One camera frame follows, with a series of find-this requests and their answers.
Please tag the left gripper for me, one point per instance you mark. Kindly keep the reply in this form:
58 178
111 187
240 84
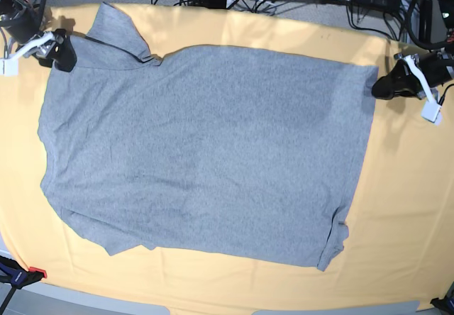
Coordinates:
409 78

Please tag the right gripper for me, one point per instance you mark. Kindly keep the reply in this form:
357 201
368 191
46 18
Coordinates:
52 49

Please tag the grey t-shirt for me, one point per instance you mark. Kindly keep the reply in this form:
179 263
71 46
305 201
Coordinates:
222 149

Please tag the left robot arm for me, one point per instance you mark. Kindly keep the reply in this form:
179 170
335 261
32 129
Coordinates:
429 25

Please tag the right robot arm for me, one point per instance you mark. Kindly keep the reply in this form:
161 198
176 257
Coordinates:
22 23

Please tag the blue red table clamp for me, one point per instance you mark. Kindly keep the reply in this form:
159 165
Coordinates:
13 274

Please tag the black clamp right corner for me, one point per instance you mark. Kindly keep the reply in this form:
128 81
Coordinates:
446 304

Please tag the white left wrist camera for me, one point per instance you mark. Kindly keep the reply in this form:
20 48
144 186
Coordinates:
432 112

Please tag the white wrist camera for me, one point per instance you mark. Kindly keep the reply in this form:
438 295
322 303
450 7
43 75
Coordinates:
8 67
432 112

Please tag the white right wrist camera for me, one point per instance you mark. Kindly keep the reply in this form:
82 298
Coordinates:
8 67

